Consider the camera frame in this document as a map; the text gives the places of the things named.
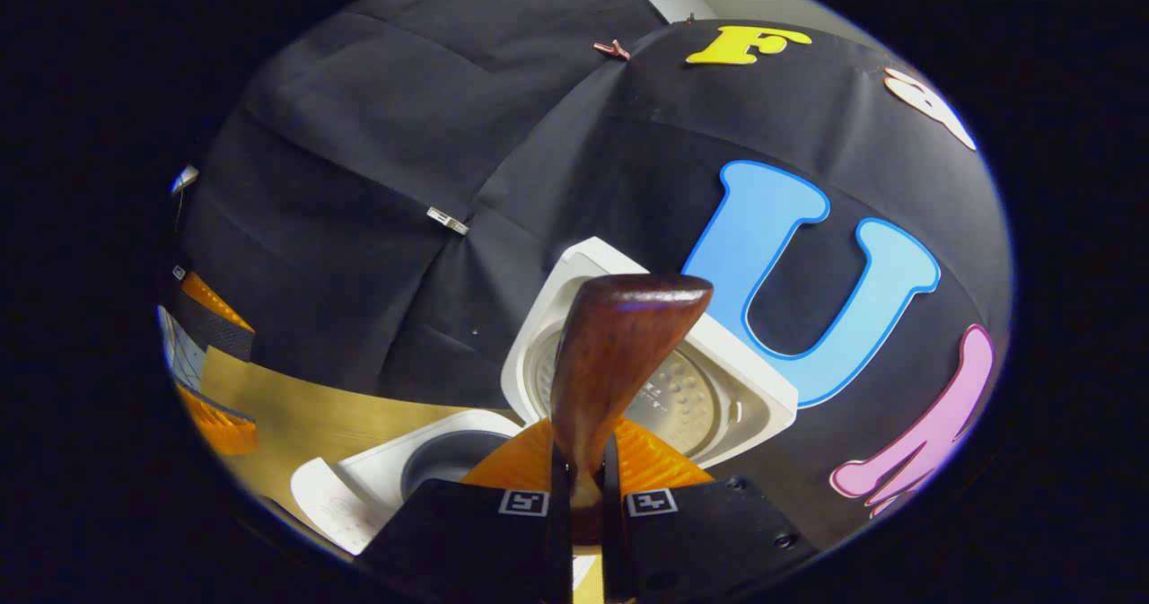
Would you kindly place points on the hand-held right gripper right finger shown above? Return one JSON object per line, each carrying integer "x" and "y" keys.
{"x": 700, "y": 550}

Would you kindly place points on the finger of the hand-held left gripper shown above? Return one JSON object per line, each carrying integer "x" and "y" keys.
{"x": 229, "y": 432}
{"x": 220, "y": 326}

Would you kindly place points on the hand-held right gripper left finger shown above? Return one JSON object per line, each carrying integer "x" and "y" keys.
{"x": 467, "y": 550}

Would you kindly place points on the white rice cooker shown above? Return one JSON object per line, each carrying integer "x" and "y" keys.
{"x": 745, "y": 380}

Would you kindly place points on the dark wooden spoon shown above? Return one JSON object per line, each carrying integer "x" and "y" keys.
{"x": 619, "y": 344}

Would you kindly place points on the black backdrop cloth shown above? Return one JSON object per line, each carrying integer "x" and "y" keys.
{"x": 359, "y": 137}

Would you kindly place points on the copper backdrop clip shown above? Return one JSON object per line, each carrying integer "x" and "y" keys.
{"x": 612, "y": 48}

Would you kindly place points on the silver backdrop clip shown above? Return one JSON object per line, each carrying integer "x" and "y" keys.
{"x": 447, "y": 220}

